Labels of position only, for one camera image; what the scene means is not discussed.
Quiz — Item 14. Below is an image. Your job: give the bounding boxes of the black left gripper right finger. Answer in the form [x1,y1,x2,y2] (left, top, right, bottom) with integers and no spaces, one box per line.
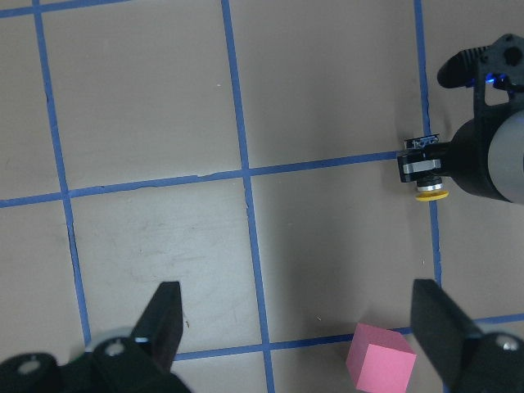
[410,278,481,389]

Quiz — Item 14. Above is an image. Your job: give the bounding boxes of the yellow push button switch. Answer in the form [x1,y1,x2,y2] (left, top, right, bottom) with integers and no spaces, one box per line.
[396,134,449,202]

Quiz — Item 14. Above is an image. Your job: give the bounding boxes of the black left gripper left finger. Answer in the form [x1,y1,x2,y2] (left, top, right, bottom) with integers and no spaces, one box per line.
[131,282,183,372]

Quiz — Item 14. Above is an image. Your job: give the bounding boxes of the pink cube near centre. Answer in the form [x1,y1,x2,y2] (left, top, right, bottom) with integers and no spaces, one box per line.
[346,323,417,393]

